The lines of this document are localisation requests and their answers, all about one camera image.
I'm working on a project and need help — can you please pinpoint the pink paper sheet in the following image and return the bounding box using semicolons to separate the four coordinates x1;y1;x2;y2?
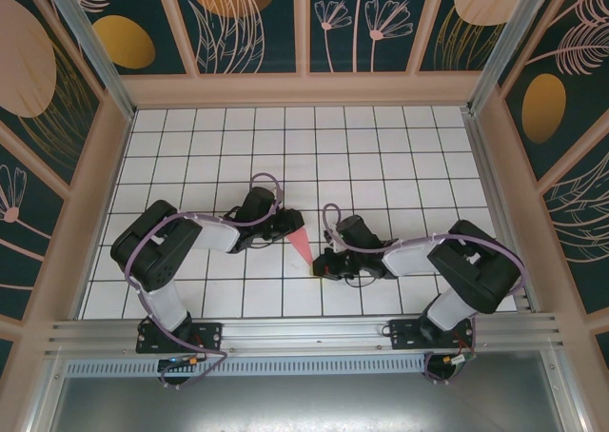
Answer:
286;228;316;267

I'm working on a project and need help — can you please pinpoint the arm base electronics board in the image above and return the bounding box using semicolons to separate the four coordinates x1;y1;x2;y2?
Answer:
424;353;479;385
156;354;204;391

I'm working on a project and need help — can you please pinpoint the grey metal panel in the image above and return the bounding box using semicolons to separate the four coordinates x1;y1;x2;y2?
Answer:
45;350;581;432

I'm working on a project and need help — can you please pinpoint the thin black right gripper cable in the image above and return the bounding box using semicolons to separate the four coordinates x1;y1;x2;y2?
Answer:
343;273;380;289

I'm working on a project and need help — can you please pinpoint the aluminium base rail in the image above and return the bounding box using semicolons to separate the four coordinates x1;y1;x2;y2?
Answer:
45;311;567;357

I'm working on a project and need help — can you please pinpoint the grey slotted cable duct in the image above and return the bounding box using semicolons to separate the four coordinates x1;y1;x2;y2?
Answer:
64;358;429;377

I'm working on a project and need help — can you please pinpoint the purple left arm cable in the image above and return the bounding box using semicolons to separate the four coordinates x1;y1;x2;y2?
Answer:
124;172;285;391

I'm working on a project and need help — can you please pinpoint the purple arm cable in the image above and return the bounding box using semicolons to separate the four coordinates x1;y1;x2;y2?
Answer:
322;203;530;386
124;172;285;391

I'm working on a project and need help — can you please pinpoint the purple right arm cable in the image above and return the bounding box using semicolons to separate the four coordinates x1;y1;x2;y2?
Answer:
322;203;530;386

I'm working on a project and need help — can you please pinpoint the aluminium side rail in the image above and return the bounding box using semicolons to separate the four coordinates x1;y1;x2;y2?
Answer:
462;108;541;317

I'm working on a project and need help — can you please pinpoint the aluminium frame post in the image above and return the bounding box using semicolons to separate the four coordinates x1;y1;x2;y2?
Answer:
38;0;137;122
466;0;546;115

